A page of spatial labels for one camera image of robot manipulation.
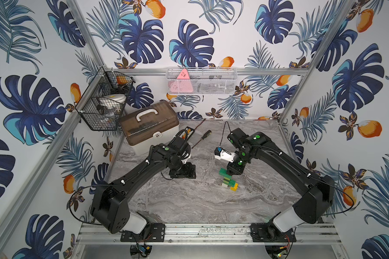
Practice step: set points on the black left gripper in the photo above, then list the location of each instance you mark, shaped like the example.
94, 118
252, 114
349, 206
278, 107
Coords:
182, 171

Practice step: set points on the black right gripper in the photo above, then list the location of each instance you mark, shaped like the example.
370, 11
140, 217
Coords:
234, 169

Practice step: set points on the dark green long brick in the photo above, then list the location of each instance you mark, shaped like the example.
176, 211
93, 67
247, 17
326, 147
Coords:
223, 173
227, 186

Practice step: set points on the yellow square brick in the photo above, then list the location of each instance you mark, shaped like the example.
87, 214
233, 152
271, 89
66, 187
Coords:
234, 187

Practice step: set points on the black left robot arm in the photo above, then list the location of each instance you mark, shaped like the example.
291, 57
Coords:
110, 203

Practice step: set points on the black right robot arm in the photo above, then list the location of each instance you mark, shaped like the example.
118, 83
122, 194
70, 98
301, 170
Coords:
317, 192

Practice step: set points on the black bit holder case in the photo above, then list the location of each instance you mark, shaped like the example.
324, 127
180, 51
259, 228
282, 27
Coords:
186, 133

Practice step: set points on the black yellow screwdriver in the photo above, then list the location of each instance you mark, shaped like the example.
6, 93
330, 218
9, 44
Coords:
204, 136

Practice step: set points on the white storage box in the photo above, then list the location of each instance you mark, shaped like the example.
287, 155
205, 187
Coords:
153, 125

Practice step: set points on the pink triangle card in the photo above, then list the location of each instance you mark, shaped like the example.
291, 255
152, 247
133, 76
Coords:
182, 84

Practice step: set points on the white round object in basket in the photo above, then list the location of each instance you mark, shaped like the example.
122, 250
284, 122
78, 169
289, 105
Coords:
112, 101

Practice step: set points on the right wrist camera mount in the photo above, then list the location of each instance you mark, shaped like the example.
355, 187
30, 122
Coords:
222, 154

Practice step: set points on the clear mesh wall shelf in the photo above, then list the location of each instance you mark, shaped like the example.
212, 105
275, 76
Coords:
207, 81

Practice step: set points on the black wire basket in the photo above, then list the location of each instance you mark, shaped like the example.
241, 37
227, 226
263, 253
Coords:
104, 83

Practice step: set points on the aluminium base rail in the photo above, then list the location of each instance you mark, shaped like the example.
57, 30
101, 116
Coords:
243, 234

